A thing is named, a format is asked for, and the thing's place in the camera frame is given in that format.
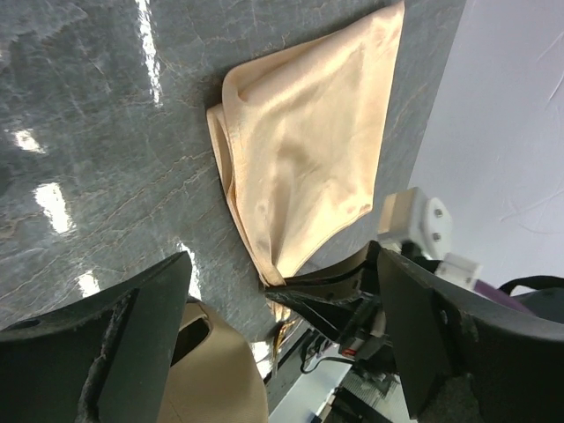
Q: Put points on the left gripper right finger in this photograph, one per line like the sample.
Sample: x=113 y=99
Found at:
x=464 y=358

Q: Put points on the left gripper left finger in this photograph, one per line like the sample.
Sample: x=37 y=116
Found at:
x=104 y=358

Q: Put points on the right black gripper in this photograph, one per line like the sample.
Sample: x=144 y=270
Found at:
x=364 y=339

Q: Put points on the peach satin napkin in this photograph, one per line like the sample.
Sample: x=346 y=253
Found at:
x=297 y=138

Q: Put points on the gold spoon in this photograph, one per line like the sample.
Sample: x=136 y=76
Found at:
x=285 y=320

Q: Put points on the tan baseball cap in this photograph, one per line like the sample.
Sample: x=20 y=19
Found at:
x=213 y=375

